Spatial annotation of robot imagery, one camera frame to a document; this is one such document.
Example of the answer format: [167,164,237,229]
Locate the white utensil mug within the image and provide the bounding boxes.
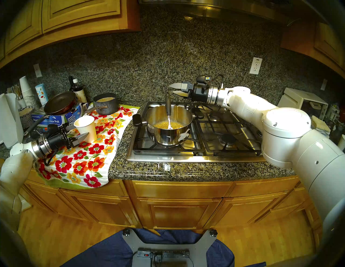
[11,85,27,108]

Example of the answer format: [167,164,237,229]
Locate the dark blue floor cloth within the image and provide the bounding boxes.
[61,228,267,267]

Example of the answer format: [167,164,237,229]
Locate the stack of white paper cups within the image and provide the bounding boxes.
[19,76,39,108]

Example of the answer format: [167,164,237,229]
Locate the stainless steel pot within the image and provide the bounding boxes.
[132,104,204,146]

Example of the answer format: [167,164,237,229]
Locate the blue aluminium foil box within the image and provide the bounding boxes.
[30,103,84,127]

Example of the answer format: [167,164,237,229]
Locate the black right camera cable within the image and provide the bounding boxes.
[210,75,225,89]

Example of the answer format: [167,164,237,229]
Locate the stainless range hood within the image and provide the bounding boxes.
[139,0,297,24]

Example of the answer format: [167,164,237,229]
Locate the wooden base cabinets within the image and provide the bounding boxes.
[19,172,324,230]

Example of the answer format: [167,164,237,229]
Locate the white toaster oven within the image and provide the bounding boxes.
[277,87,329,119]

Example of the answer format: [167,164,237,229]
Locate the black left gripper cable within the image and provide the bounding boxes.
[43,149,60,166]

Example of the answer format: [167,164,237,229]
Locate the white wall power outlet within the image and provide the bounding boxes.
[249,57,263,75]

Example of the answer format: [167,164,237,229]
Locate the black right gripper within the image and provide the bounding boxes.
[169,81,210,104]

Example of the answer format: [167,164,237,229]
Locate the small dark saucepan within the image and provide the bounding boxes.
[85,93,119,115]

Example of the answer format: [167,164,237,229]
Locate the patterned ceramic bowl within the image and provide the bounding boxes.
[18,107,35,129]

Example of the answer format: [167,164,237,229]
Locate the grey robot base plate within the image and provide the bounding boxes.
[123,228,218,267]

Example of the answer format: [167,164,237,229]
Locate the red frying pan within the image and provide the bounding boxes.
[24,91,77,135]

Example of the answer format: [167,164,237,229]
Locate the black-handled metal spoon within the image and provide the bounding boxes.
[165,91,173,129]

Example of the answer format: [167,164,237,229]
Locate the stack of folded cloths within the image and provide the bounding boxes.
[310,115,331,135]

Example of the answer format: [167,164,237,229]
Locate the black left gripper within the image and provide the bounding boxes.
[43,123,89,158]

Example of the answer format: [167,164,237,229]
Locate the white-capped labelled glass bottle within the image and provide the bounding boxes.
[73,78,87,103]

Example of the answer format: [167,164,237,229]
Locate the grey power strip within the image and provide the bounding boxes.
[137,249,190,260]

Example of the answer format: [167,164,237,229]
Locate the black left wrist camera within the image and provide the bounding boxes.
[47,124,62,138]

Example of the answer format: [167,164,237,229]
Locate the white paper towel roll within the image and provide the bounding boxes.
[0,93,24,149]

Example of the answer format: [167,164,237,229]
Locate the white house-shaped container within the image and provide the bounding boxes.
[327,102,340,121]

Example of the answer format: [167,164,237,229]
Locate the wooden wall cabinet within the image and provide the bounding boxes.
[280,20,345,78]
[0,0,141,68]

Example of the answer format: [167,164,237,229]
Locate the floral kitchen towel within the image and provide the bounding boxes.
[36,104,140,189]

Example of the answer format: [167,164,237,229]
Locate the blue patterned paper cup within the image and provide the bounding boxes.
[35,83,49,106]

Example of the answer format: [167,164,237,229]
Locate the stainless gas cooktop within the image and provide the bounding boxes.
[126,101,267,163]

